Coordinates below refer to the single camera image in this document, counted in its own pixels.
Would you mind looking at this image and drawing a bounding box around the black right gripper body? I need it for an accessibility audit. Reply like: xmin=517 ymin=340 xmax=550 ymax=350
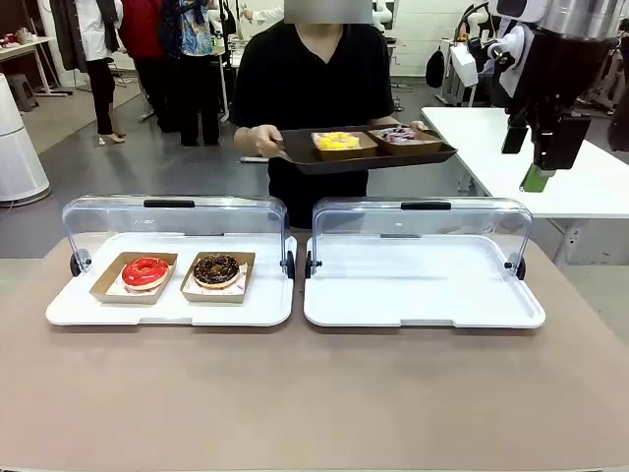
xmin=507 ymin=31 xmax=616 ymax=124

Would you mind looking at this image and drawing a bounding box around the purple white glazed donut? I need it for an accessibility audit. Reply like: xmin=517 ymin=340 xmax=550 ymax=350
xmin=380 ymin=124 xmax=420 ymax=145

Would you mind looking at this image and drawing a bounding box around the cardboard tray of yellow donut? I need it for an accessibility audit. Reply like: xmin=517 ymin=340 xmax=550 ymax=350
xmin=310 ymin=130 xmax=380 ymax=161

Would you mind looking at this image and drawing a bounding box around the yellow sprinkled donut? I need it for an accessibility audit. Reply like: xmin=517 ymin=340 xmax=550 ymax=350
xmin=314 ymin=131 xmax=362 ymax=151

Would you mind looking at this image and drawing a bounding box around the dark brown serving tray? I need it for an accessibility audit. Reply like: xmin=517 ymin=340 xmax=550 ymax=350
xmin=278 ymin=127 xmax=460 ymax=176

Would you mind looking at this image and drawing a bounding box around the person's right forearm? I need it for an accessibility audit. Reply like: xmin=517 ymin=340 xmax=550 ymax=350
xmin=232 ymin=125 xmax=257 ymax=156

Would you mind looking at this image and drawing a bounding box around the person in black shirt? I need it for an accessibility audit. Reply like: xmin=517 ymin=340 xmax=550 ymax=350
xmin=229 ymin=0 xmax=397 ymax=230

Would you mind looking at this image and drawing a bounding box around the cardboard tray of chocolate donut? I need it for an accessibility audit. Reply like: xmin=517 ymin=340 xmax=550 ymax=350
xmin=180 ymin=252 xmax=257 ymax=305

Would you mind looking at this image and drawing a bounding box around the chocolate sprinkled donut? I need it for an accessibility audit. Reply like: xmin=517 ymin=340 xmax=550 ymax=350
xmin=192 ymin=253 xmax=241 ymax=290

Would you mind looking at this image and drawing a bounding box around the red glazed donut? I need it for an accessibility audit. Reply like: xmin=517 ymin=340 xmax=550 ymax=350
xmin=121 ymin=256 xmax=171 ymax=292

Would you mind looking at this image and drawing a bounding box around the cardboard tray of red donut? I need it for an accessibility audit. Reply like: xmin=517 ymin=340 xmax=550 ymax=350
xmin=88 ymin=252 xmax=179 ymax=306

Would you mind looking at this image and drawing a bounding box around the person's right hand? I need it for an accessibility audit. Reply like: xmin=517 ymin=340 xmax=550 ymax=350
xmin=250 ymin=124 xmax=289 ymax=160

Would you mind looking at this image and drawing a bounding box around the white rectangular table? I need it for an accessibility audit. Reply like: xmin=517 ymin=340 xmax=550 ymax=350
xmin=421 ymin=106 xmax=629 ymax=269

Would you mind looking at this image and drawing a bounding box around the grey background work table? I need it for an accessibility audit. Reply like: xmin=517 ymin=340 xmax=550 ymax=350
xmin=438 ymin=36 xmax=493 ymax=107

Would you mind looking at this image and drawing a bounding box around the clear display case lid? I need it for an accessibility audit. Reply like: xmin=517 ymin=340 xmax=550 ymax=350
xmin=62 ymin=195 xmax=289 ymax=274
xmin=312 ymin=197 xmax=535 ymax=276

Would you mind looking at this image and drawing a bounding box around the black backpack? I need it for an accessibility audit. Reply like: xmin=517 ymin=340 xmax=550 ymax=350
xmin=425 ymin=46 xmax=446 ymax=90

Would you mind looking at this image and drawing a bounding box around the white display case base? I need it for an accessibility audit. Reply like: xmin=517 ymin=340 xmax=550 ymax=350
xmin=303 ymin=233 xmax=547 ymax=329
xmin=45 ymin=231 xmax=299 ymax=328

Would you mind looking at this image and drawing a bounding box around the white printed paper liner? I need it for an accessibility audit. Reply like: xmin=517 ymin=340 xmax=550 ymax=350
xmin=188 ymin=262 xmax=249 ymax=299
xmin=105 ymin=279 xmax=166 ymax=300

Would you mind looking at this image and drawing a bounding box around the bystander in blue patterned shirt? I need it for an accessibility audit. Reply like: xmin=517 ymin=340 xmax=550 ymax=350
xmin=159 ymin=0 xmax=223 ymax=148

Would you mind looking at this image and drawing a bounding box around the bystander in red top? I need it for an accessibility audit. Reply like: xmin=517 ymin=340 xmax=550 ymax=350
xmin=119 ymin=0 xmax=173 ymax=135

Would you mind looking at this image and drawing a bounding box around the bystander in white shirt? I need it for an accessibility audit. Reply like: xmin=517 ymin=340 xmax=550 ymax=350
xmin=76 ymin=0 xmax=128 ymax=147

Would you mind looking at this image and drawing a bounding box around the grey hanging coat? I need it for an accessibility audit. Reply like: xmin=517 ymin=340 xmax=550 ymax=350
xmin=48 ymin=0 xmax=89 ymax=74

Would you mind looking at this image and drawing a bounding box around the white background desk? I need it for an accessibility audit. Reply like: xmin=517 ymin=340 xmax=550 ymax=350
xmin=0 ymin=36 xmax=75 ymax=98

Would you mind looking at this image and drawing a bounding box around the white air purifier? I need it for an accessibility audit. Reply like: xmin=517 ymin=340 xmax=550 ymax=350
xmin=0 ymin=72 xmax=52 ymax=204

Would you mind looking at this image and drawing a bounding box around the grey plastic stool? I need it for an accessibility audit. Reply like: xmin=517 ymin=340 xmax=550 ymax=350
xmin=5 ymin=73 xmax=40 ymax=112

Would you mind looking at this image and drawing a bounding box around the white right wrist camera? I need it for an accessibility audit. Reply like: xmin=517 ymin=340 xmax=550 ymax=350
xmin=450 ymin=42 xmax=480 ymax=90

